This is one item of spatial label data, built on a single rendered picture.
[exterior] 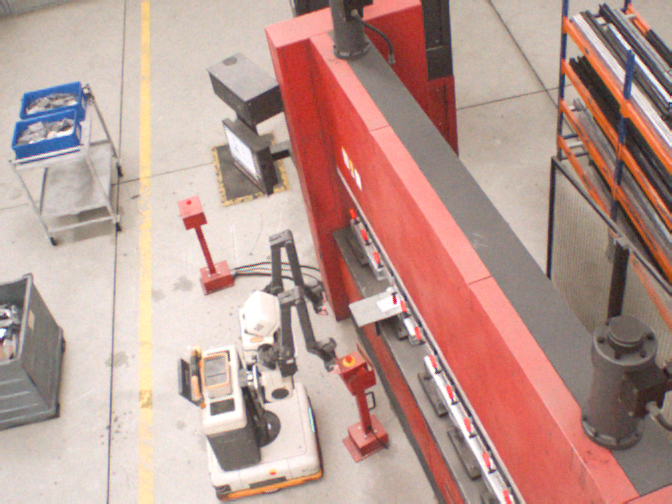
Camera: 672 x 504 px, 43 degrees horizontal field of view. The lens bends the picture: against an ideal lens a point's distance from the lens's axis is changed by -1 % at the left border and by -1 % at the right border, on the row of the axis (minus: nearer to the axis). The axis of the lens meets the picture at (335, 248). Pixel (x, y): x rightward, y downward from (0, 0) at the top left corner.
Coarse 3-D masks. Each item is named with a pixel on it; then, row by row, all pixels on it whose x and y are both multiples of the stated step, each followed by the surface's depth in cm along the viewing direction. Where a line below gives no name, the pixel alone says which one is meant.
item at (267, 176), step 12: (228, 120) 537; (240, 120) 539; (240, 132) 526; (252, 132) 529; (252, 144) 515; (264, 144) 518; (252, 156) 520; (264, 156) 515; (240, 168) 554; (264, 168) 520; (252, 180) 545; (264, 180) 525; (276, 180) 535; (264, 192) 535
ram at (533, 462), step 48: (336, 96) 450; (336, 144) 498; (384, 192) 414; (384, 240) 453; (432, 288) 382; (432, 336) 416; (480, 336) 330; (480, 384) 355; (528, 432) 310; (528, 480) 332
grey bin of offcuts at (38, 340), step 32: (0, 288) 596; (32, 288) 592; (0, 320) 596; (32, 320) 579; (0, 352) 563; (32, 352) 566; (0, 384) 552; (32, 384) 558; (0, 416) 575; (32, 416) 578
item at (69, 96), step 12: (72, 84) 714; (24, 96) 711; (36, 96) 716; (48, 96) 710; (60, 96) 709; (72, 96) 706; (84, 96) 716; (24, 108) 703; (36, 108) 699; (48, 108) 706; (60, 108) 688; (72, 108) 690; (84, 108) 708; (84, 120) 701
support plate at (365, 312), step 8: (376, 296) 494; (384, 296) 493; (352, 304) 492; (360, 304) 491; (368, 304) 491; (352, 312) 488; (360, 312) 487; (368, 312) 486; (376, 312) 485; (384, 312) 484; (392, 312) 484; (400, 312) 484; (360, 320) 483; (368, 320) 482; (376, 320) 482
